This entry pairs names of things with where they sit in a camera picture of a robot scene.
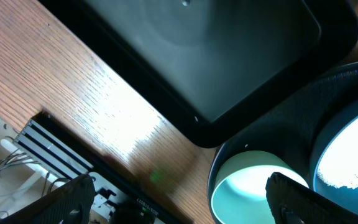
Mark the blue plate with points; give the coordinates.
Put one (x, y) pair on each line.
(346, 198)

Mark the pile of white rice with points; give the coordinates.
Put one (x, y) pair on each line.
(338, 166)

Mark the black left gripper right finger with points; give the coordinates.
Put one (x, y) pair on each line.
(291, 202)

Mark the mint green bowl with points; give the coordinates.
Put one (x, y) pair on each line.
(239, 194)

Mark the black rectangular tray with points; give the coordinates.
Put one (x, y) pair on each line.
(213, 67)

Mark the round black tray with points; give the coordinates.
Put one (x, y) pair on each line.
(290, 130)

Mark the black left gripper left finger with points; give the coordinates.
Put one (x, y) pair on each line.
(68, 204)

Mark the black rail with green clips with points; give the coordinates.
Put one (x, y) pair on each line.
(66, 156)

